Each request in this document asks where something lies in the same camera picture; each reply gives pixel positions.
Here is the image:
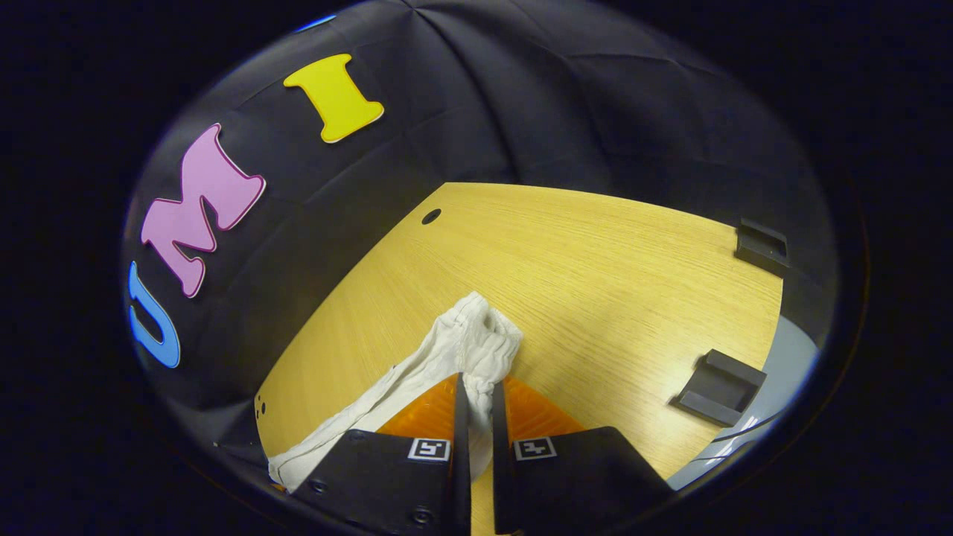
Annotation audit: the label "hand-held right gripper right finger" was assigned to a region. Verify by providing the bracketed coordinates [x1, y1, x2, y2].
[490, 376, 676, 536]

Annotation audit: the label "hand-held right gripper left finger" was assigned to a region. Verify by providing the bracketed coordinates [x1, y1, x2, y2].
[293, 372, 473, 536]

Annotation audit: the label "white jeans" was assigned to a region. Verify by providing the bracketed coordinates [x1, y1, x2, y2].
[267, 291, 525, 493]

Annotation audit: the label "black backdrop cloth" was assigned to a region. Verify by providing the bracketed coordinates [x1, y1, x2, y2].
[121, 0, 838, 477]

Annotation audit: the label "black plastic bracket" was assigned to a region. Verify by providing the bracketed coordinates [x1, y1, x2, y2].
[734, 217, 791, 278]
[669, 348, 768, 429]

